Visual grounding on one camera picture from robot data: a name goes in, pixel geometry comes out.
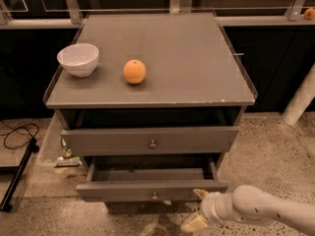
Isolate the black cable on floor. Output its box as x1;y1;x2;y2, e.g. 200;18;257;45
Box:
0;120;40;150

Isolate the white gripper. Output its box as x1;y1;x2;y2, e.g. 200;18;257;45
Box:
181;189;222;233

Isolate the black metal stand leg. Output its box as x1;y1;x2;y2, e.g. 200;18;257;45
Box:
0;138;39;212

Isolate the white ceramic bowl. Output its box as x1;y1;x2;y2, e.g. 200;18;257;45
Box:
57;43;99;78

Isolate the grey wooden cabinet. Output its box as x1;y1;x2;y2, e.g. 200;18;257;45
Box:
42;12;258;169

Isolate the grey top drawer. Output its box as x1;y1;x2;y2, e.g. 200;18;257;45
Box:
61;126;239;156

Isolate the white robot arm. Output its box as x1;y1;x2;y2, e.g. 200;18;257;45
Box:
182;69;315;236

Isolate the grey drawer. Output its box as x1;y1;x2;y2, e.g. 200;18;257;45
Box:
77;155;228;203
61;126;239;156

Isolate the metal window frame rail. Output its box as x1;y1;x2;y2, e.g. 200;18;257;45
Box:
0;0;315;29

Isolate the orange fruit on cabinet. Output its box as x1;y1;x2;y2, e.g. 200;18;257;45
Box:
123;60;146;85

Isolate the clear plastic bin with items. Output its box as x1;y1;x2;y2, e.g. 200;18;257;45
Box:
35;116;83;168

